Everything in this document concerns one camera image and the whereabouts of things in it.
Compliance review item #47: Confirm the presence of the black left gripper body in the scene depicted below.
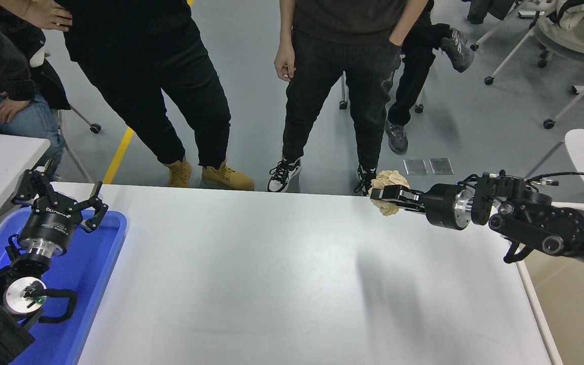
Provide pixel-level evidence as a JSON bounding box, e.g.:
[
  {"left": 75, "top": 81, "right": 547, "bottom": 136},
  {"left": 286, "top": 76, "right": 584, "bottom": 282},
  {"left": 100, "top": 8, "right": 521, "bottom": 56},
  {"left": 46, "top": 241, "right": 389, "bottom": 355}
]
[{"left": 18, "top": 195, "right": 84, "bottom": 248}]

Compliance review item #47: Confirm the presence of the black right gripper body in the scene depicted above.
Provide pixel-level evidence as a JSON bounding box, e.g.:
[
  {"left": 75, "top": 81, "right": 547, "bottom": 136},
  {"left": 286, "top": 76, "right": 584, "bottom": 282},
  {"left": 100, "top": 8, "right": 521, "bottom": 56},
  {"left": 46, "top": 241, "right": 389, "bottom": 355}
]
[{"left": 420, "top": 183, "right": 470, "bottom": 231}]

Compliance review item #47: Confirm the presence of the tan paper ball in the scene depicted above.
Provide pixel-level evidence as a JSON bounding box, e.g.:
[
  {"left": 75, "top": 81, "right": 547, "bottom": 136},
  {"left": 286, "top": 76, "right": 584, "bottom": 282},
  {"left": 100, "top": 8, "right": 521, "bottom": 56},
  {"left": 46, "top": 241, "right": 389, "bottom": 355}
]
[{"left": 368, "top": 170, "right": 411, "bottom": 217}]

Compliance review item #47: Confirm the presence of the person's hand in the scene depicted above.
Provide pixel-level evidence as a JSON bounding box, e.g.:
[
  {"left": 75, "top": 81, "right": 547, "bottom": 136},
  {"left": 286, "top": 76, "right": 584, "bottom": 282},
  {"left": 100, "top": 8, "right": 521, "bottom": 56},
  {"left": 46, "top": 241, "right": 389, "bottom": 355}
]
[{"left": 0, "top": 97, "right": 33, "bottom": 125}]

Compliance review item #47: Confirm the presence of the person's right hand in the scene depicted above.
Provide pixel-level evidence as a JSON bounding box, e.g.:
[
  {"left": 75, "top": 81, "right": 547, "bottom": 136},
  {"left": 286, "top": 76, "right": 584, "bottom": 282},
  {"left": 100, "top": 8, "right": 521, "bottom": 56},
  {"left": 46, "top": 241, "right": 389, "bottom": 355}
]
[
  {"left": 274, "top": 41, "right": 296, "bottom": 82},
  {"left": 23, "top": 0, "right": 73, "bottom": 32}
]

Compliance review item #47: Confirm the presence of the blue plastic tray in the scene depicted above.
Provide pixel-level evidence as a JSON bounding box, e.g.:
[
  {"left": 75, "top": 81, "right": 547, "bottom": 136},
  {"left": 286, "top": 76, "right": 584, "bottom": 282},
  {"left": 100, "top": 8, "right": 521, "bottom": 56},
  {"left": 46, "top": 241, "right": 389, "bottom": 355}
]
[{"left": 0, "top": 208, "right": 128, "bottom": 365}]

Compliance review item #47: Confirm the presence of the wheeled chair with white back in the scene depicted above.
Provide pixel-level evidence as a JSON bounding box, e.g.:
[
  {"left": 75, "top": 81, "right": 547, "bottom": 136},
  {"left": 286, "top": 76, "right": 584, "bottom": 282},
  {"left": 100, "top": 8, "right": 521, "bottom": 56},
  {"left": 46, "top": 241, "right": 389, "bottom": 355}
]
[{"left": 31, "top": 48, "right": 103, "bottom": 183}]

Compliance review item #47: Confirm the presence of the large pale plastic bin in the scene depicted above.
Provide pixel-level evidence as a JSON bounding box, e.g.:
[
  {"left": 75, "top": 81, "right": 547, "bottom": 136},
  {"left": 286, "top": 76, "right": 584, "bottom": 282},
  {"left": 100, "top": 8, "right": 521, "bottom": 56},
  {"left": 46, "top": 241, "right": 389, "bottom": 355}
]
[{"left": 515, "top": 201, "right": 584, "bottom": 365}]

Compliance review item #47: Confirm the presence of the dark bag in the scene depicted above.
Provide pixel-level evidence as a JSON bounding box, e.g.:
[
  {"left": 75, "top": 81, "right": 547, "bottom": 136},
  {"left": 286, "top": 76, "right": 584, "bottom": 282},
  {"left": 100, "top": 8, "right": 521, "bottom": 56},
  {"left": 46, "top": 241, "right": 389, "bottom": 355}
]
[{"left": 466, "top": 0, "right": 516, "bottom": 25}]

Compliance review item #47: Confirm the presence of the beige jacket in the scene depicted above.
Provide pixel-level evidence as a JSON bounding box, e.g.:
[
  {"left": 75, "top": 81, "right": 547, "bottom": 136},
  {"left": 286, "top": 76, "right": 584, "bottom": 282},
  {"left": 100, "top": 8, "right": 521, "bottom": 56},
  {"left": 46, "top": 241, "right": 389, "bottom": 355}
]
[{"left": 535, "top": 0, "right": 584, "bottom": 54}]

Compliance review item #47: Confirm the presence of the white frame wheeled chair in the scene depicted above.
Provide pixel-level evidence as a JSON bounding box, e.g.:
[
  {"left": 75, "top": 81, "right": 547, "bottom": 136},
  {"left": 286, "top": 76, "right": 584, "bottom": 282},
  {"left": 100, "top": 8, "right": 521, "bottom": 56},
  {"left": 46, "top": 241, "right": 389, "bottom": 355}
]
[{"left": 469, "top": 0, "right": 584, "bottom": 130}]

